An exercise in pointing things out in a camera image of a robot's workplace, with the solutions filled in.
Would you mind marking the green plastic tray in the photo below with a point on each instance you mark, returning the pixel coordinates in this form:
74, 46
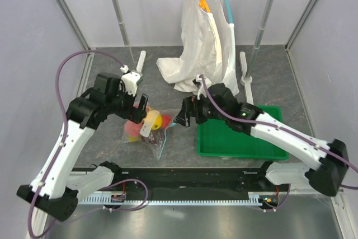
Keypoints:
216, 139

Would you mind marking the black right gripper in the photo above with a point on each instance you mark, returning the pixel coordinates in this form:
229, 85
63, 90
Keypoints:
192, 104

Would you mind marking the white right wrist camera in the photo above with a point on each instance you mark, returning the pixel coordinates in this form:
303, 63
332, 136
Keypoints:
197, 82

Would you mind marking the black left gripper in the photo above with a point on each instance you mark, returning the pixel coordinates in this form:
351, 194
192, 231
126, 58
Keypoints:
133, 113

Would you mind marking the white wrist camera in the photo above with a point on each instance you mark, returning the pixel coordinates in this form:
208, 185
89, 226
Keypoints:
130, 80
197, 82

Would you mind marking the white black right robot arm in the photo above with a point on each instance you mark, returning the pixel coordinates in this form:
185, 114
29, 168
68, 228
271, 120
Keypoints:
326, 163

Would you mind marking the peach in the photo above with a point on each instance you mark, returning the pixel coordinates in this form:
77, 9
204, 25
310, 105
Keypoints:
132, 129

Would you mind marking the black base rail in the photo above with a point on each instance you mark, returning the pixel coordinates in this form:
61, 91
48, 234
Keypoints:
144, 183

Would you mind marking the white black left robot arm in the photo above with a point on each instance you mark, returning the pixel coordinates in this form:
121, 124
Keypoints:
52, 191

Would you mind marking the white garment on teal hanger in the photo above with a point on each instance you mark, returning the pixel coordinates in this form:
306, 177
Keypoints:
227, 41

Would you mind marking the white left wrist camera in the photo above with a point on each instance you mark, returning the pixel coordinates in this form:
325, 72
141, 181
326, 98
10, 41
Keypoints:
130, 80

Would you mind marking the teal hanger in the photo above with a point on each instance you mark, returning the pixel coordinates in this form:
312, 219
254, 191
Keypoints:
228, 1

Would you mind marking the purple grape bunch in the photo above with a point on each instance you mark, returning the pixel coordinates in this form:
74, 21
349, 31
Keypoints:
156, 138

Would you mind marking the orange fruit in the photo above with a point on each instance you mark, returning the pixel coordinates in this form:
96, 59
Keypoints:
158, 122

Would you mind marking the light blue cable duct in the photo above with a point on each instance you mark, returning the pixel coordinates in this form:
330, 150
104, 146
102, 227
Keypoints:
108, 198

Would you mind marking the red strawberry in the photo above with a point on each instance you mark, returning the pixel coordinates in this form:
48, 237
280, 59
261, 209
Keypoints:
166, 120

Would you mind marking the white garment on orange hanger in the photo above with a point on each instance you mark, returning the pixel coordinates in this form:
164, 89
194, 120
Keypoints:
201, 50

